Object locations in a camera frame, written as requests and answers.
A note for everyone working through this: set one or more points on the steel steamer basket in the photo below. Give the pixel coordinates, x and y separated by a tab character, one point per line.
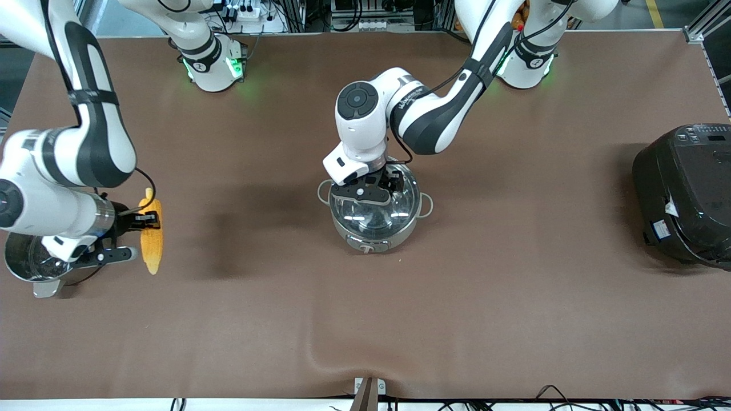
28	265

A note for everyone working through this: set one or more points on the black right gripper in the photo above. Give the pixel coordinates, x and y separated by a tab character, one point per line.
122	222

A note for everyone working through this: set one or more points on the dark grey rice cooker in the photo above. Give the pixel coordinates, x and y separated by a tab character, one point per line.
685	194

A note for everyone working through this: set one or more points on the yellow corn cob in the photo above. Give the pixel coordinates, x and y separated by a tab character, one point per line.
153	251

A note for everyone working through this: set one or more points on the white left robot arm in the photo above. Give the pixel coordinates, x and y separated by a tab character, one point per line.
434	114

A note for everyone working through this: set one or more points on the steel pot with glass lid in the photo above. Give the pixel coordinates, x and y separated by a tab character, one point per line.
394	238

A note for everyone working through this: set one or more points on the aluminium frame profile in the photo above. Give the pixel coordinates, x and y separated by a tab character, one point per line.
705	23

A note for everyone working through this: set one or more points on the glass pot lid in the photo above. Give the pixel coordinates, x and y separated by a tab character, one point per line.
365	220

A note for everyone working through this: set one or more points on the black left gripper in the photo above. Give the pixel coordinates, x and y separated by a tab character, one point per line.
384	176

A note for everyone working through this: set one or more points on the white power strip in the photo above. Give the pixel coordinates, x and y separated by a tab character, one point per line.
251	14

